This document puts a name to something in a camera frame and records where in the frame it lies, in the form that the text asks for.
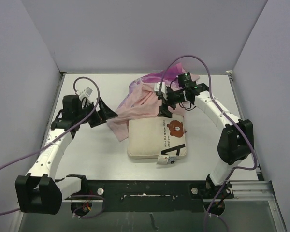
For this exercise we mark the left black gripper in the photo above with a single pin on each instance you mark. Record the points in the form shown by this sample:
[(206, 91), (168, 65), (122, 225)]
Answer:
[(105, 112)]

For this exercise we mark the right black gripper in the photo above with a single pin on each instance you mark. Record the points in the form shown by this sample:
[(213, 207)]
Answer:
[(164, 111)]

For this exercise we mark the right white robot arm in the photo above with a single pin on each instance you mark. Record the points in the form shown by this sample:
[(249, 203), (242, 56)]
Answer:
[(236, 139)]

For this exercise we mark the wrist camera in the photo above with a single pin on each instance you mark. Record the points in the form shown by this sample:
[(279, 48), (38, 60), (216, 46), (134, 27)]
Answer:
[(84, 93), (160, 89)]

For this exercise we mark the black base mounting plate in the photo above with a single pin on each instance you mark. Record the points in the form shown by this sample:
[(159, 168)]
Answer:
[(112, 196)]

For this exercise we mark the pink pillowcase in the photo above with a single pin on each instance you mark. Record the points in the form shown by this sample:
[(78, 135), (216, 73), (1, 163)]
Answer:
[(141, 100)]

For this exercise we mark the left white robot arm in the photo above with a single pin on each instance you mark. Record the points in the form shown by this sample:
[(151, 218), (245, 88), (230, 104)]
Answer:
[(38, 191)]

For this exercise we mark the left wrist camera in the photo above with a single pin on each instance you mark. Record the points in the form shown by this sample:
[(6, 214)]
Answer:
[(84, 93)]

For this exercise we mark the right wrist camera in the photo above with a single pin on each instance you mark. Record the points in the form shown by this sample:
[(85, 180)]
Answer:
[(160, 89)]

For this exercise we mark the cream pillow with bear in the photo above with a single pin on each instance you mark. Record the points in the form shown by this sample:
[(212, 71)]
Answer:
[(157, 138)]

